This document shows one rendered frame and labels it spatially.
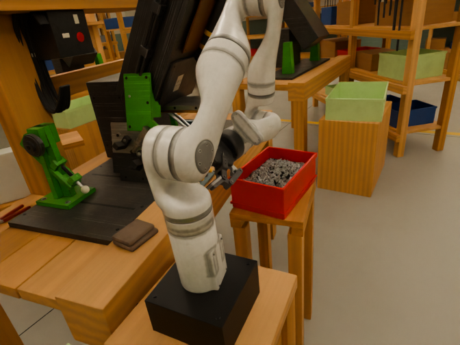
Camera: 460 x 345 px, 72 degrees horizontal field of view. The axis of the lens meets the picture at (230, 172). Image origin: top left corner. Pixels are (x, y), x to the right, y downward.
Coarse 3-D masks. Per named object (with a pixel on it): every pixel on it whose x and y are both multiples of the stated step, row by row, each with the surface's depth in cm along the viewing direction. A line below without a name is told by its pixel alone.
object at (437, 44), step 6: (456, 12) 697; (456, 18) 701; (432, 30) 727; (432, 36) 766; (426, 42) 748; (432, 42) 742; (438, 42) 736; (444, 42) 730; (450, 42) 734; (426, 48) 746; (432, 48) 747; (438, 48) 740; (444, 48) 735; (450, 48) 726
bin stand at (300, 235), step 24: (312, 192) 123; (240, 216) 112; (264, 216) 109; (288, 216) 108; (312, 216) 135; (240, 240) 118; (264, 240) 150; (288, 240) 110; (312, 240) 142; (264, 264) 157; (288, 264) 115; (312, 264) 150; (312, 288) 158
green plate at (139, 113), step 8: (128, 80) 118; (136, 80) 116; (144, 80) 115; (128, 88) 118; (136, 88) 117; (144, 88) 116; (136, 96) 118; (144, 96) 116; (152, 96) 119; (128, 104) 120; (136, 104) 118; (144, 104) 117; (152, 104) 117; (128, 112) 120; (136, 112) 119; (144, 112) 118; (152, 112) 117; (160, 112) 124; (128, 120) 121; (136, 120) 120; (144, 120) 118; (128, 128) 122; (136, 128) 120
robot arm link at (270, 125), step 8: (272, 112) 85; (256, 120) 80; (264, 120) 81; (272, 120) 83; (280, 120) 85; (264, 128) 81; (272, 128) 83; (280, 128) 86; (264, 136) 82; (272, 136) 85
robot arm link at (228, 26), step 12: (228, 0) 65; (240, 0) 67; (252, 0) 67; (228, 12) 63; (240, 12) 68; (252, 12) 70; (216, 24) 62; (228, 24) 60; (240, 24) 63; (216, 36) 59; (228, 36) 58; (240, 36) 59
